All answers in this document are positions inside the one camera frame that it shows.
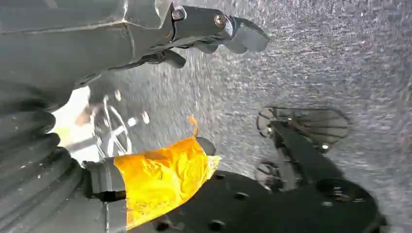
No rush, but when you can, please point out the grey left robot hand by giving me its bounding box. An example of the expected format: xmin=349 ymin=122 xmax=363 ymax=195
xmin=0 ymin=0 xmax=270 ymax=231

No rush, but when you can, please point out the white furniture panel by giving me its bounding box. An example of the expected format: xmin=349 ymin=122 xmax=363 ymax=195
xmin=48 ymin=86 xmax=101 ymax=164

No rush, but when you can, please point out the white wheeled chair base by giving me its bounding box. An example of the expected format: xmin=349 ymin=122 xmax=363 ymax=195
xmin=90 ymin=90 xmax=151 ymax=158

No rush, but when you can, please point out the ribbed grey left arm sleeve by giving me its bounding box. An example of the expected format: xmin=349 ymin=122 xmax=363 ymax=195
xmin=0 ymin=80 xmax=89 ymax=233

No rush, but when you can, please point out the large black robot foot plate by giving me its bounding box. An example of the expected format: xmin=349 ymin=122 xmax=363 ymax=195
xmin=128 ymin=170 xmax=388 ymax=233

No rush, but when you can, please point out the black robot leg strut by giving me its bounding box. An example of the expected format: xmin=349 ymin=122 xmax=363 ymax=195
xmin=270 ymin=121 xmax=343 ymax=193

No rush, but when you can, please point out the small black ribbed robot foot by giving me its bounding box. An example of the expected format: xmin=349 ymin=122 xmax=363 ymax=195
xmin=256 ymin=107 xmax=352 ymax=152

